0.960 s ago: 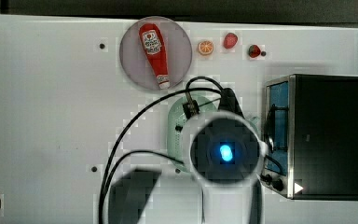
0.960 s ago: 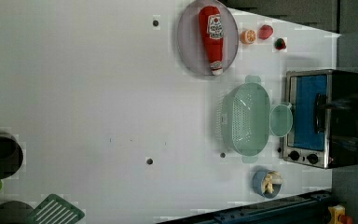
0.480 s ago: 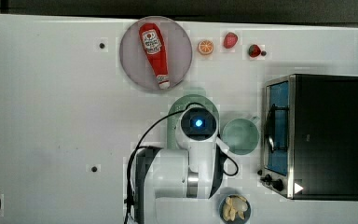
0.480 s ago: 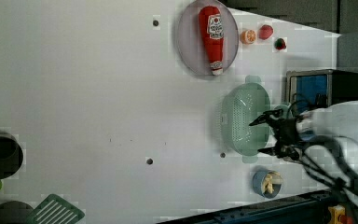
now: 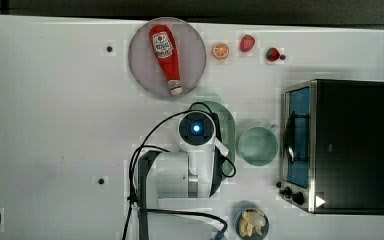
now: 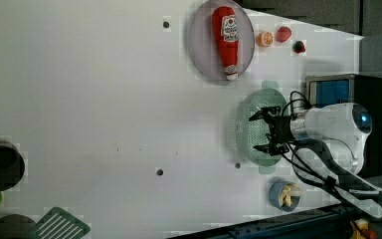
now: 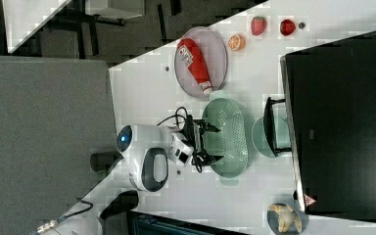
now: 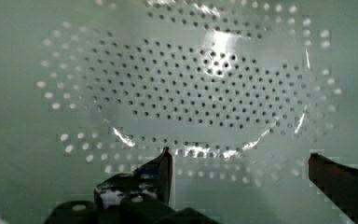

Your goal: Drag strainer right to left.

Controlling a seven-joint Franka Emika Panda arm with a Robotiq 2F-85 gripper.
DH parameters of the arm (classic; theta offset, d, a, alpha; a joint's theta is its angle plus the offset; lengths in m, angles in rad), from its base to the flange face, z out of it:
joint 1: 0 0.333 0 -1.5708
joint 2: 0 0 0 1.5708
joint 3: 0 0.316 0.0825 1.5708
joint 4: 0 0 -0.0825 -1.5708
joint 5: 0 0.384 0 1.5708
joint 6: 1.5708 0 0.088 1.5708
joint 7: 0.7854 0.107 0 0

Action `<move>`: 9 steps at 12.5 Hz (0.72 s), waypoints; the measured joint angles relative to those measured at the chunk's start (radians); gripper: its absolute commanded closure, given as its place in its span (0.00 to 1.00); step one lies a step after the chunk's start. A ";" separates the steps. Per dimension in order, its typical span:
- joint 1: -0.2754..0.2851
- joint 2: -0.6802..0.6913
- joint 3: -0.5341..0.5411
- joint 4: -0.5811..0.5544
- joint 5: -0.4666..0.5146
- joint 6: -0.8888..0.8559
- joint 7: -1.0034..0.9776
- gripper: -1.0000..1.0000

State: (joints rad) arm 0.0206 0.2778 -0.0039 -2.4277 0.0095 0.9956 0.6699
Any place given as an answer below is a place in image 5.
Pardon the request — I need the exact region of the orange slice toy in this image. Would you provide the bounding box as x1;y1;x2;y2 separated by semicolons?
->
212;43;230;59

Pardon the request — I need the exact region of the red strawberry toy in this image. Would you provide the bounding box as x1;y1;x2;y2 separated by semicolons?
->
266;48;280;62

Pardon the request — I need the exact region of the pink strawberry toy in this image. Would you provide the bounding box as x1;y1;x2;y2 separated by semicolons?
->
239;34;256;52

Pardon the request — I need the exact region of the green perforated strainer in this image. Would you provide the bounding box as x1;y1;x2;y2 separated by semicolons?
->
190;101;236;163

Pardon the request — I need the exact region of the black steel toaster oven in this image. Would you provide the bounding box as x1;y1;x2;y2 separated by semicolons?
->
277;79;384;215

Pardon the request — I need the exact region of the bowl of garlic cloves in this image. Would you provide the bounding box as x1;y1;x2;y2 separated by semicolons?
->
235;208;269;240

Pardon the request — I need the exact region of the round grey plate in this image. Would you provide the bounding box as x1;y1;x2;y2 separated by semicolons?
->
128;17;206;98

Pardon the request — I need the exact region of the green cup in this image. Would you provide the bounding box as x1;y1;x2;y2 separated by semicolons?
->
237;125;279;166

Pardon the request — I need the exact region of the red ketchup bottle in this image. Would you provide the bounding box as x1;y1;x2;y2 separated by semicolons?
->
149;25;183;95

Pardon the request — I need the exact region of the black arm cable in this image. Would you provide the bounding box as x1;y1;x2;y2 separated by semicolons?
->
121;101;238;240

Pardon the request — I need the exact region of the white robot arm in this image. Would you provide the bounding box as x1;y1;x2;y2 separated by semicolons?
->
137;110;229;240

